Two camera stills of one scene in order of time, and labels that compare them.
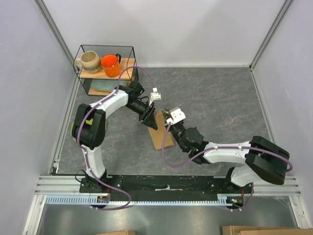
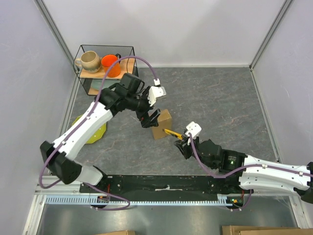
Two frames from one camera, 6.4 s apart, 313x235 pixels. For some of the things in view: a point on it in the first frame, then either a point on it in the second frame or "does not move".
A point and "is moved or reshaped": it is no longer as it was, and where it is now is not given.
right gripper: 167,125 to 184,146
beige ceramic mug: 90,61 does not move
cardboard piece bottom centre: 123,232 does not move
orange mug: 111,63 does not move
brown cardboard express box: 158,136 is moved or reshaped
